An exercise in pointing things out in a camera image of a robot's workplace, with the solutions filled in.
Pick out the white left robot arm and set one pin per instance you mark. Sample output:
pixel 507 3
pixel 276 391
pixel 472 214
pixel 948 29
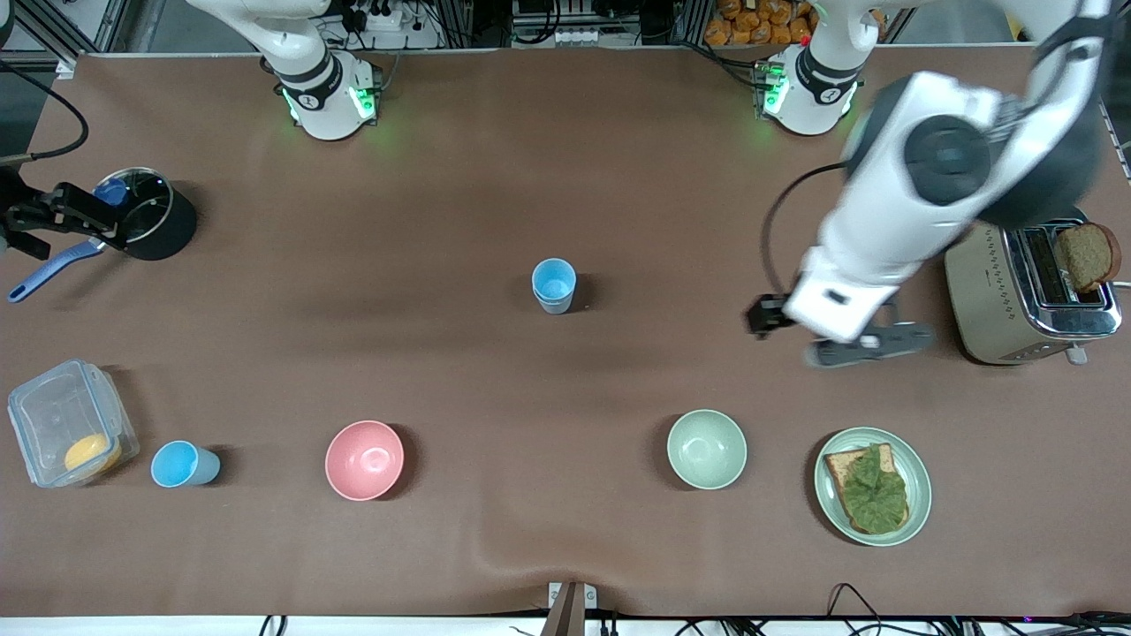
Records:
pixel 954 159

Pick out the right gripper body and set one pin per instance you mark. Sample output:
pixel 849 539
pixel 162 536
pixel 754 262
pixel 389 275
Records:
pixel 18 217

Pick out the silver beige toaster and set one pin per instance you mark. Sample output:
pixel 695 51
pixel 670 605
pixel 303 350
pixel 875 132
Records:
pixel 990 300

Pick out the brown table cover mat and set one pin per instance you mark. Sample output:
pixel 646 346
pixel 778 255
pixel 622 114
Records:
pixel 530 177

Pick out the pale green plate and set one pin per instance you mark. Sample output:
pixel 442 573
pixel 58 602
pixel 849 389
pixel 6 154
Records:
pixel 919 477

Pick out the clear plastic food container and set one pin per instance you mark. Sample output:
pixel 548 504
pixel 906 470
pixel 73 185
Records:
pixel 53 415

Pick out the bag of bread rolls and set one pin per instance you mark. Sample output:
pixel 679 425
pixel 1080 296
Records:
pixel 751 26

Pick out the white power strip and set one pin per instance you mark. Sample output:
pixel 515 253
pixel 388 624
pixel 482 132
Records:
pixel 570 35

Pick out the yellow round fruit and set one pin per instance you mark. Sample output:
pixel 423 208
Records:
pixel 92 452

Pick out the pale green bowl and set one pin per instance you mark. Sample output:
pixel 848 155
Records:
pixel 707 449

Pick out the toast slice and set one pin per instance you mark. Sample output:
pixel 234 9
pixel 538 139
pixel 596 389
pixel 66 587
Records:
pixel 839 466

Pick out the metal table clamp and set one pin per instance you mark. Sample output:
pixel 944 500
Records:
pixel 570 609

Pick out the green lettuce leaf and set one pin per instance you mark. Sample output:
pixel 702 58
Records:
pixel 875 495

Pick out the blue plastic cup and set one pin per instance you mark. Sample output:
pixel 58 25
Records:
pixel 181 465
pixel 554 281
pixel 554 308

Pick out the pink bowl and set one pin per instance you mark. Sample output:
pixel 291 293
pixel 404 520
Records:
pixel 364 461

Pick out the glass lid with blue knob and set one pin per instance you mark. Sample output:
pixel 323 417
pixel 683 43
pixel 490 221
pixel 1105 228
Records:
pixel 141 212

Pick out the brown bread slice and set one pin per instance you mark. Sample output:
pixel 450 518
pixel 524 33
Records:
pixel 1087 256

